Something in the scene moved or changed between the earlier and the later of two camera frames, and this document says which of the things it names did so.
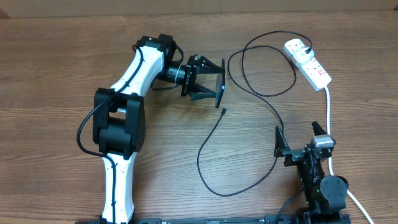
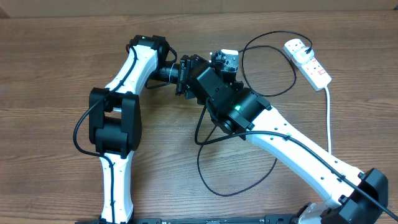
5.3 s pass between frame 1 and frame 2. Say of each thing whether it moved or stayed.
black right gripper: moved
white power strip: stayed
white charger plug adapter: stayed
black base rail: stayed
